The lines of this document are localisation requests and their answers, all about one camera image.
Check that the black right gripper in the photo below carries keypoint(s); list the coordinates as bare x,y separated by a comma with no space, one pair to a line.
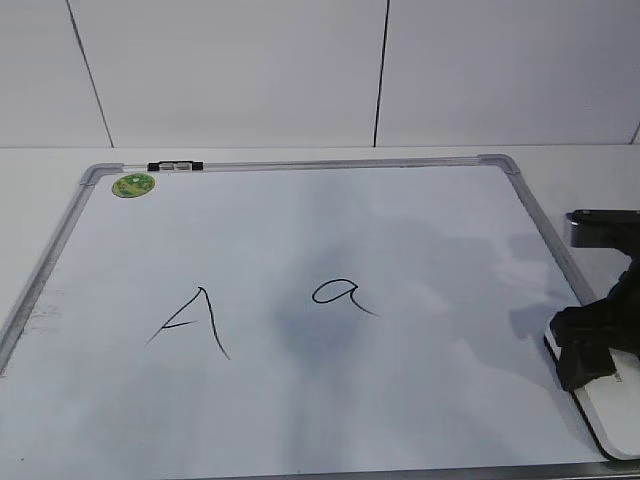
586,334

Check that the white board eraser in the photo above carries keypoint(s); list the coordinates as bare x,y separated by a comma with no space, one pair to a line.
610,406

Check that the round green magnet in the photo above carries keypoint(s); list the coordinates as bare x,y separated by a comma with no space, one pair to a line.
133,185

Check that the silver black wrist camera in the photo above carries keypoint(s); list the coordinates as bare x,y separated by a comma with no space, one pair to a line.
613,229

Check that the white board with grey frame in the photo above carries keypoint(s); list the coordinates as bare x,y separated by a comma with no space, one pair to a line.
371,318

